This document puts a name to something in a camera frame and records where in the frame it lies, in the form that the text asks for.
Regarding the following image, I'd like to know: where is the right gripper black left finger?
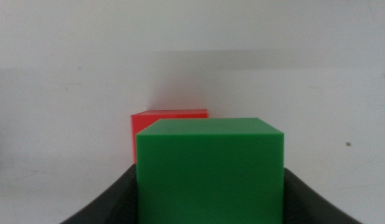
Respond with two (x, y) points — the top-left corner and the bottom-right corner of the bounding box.
(60, 164), (138, 224)

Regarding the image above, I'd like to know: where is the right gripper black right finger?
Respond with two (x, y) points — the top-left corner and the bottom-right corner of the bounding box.
(283, 167), (364, 224)

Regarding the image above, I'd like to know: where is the red cube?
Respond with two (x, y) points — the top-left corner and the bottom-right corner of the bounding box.
(130, 108), (209, 165)

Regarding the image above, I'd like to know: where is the green cube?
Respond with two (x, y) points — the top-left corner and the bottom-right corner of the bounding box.
(135, 117), (285, 224)

